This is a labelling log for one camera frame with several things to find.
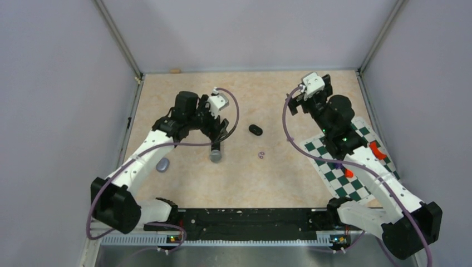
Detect grey purple earbud case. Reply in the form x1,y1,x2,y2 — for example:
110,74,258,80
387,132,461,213
155,157,170,173

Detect green white chessboard mat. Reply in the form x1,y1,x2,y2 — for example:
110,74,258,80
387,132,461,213
299,116,400,205

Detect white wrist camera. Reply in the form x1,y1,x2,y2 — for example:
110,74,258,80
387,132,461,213
301,72,325,100
207,87,229,116

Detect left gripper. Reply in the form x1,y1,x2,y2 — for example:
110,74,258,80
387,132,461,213
187,95,228,142

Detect red orange block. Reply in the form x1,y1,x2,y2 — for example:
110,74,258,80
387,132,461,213
369,141,387,160

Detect small orange block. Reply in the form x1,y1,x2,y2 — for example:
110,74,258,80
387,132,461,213
344,169,354,179

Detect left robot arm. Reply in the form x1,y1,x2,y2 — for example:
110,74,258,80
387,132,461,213
86,87,237,237

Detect grey slotted cable duct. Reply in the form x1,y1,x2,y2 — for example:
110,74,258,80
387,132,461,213
101,234,348,247

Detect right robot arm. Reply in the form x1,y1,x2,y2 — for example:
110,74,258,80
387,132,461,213
283,72,443,266

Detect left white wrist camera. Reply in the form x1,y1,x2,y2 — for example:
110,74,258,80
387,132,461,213
207,87,229,116

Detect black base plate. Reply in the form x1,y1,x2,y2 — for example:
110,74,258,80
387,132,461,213
144,208,364,243

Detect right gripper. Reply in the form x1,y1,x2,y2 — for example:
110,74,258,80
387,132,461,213
287,74,333,136

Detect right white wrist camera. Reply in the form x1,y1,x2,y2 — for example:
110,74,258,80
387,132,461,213
301,72,325,100

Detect aluminium frame rail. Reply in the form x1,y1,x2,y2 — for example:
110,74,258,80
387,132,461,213
92,208,141,234

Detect black earbud charging case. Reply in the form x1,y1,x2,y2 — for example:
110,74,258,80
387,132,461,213
248,124,263,136

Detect black microphone grey head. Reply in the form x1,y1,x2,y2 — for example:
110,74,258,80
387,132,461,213
209,142,223,163

